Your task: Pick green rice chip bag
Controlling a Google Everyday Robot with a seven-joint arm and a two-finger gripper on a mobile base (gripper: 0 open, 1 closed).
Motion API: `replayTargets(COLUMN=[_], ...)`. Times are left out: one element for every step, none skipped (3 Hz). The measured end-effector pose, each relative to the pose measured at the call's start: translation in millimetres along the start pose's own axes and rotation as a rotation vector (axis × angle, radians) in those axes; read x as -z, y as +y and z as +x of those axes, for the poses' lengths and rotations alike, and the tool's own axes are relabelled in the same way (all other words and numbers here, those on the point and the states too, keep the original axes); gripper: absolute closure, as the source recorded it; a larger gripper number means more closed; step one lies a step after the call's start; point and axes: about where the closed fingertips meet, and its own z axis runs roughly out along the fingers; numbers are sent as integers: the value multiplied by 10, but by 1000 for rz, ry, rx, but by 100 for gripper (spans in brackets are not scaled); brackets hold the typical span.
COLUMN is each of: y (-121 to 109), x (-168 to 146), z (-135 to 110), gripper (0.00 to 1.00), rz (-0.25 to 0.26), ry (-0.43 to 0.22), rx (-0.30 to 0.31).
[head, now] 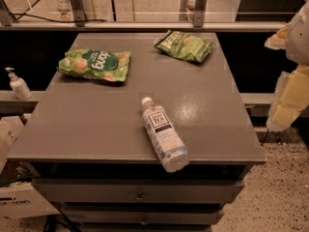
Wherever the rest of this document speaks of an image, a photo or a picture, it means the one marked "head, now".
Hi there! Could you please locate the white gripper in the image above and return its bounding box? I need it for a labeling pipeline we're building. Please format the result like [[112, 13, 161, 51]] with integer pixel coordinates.
[[265, 2, 309, 132]]

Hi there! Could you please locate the green rice chip bag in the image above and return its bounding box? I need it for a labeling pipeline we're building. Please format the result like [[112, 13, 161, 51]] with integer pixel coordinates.
[[57, 48, 131, 82]]

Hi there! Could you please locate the dark green chip bag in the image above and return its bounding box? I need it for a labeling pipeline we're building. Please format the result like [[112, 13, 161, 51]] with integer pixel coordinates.
[[154, 30, 213, 64]]

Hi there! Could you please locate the clear tea bottle white label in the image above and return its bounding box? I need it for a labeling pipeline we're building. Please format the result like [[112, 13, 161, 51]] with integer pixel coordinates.
[[141, 97, 189, 173]]

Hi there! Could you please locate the grey drawer cabinet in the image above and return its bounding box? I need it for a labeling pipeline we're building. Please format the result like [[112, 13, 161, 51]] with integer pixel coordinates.
[[9, 33, 265, 232]]

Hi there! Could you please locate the white pump dispenser bottle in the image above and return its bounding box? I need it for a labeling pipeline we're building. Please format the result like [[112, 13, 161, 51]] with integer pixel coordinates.
[[6, 67, 32, 101]]

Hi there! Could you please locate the metal railing frame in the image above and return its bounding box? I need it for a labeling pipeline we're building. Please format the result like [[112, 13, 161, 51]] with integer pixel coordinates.
[[0, 0, 309, 33]]

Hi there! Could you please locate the black cable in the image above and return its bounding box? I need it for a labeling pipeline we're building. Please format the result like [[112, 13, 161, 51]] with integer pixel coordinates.
[[9, 13, 107, 24]]

